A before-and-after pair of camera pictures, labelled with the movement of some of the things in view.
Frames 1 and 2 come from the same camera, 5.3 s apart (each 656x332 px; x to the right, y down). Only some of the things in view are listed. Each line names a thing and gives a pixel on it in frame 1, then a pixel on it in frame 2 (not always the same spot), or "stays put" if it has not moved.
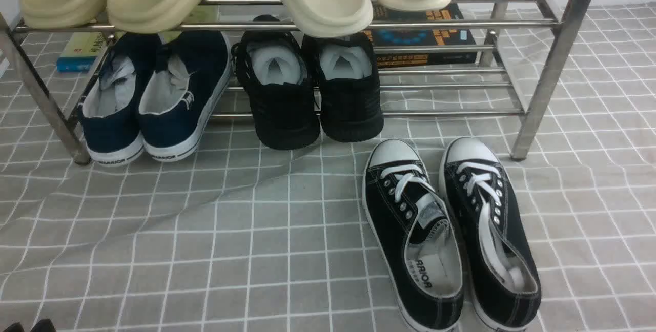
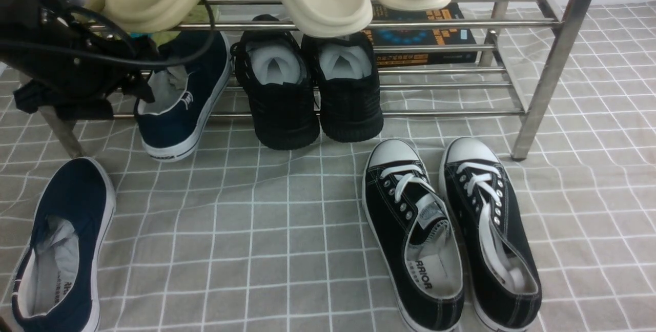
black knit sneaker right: (345, 67) stays put
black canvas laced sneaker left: (417, 236) stays put
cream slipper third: (328, 0) stays put
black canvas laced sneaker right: (498, 266) stays put
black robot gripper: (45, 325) to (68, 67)
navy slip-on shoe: (110, 103) to (56, 288)
